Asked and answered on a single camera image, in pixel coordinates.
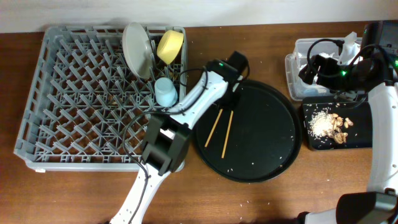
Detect round black tray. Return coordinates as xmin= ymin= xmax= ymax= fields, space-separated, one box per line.
xmin=193 ymin=80 xmax=303 ymax=183

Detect light blue plastic cup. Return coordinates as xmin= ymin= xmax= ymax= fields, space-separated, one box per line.
xmin=155 ymin=77 xmax=178 ymax=107

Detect rice and nut shells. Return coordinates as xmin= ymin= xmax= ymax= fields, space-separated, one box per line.
xmin=308 ymin=108 xmax=354 ymax=144

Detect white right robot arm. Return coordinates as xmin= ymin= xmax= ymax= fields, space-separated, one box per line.
xmin=296 ymin=21 xmax=397 ymax=223

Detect yellow plastic bowl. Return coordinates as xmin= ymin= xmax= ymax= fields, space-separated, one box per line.
xmin=157 ymin=30 xmax=184 ymax=65

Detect wooden chopstick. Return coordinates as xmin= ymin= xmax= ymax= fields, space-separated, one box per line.
xmin=205 ymin=109 xmax=223 ymax=148
xmin=221 ymin=110 xmax=234 ymax=159

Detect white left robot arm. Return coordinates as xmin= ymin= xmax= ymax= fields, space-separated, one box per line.
xmin=110 ymin=52 xmax=250 ymax=224

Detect grey plastic dishwasher rack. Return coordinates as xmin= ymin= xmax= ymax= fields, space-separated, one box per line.
xmin=14 ymin=26 xmax=188 ymax=172

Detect grey round plate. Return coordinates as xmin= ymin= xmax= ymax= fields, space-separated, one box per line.
xmin=122 ymin=22 xmax=152 ymax=80

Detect black rectangular waste tray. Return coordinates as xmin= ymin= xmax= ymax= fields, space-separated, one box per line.
xmin=302 ymin=97 xmax=373 ymax=151

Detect clear plastic waste bin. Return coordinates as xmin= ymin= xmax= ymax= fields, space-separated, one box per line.
xmin=285 ymin=37 xmax=362 ymax=101

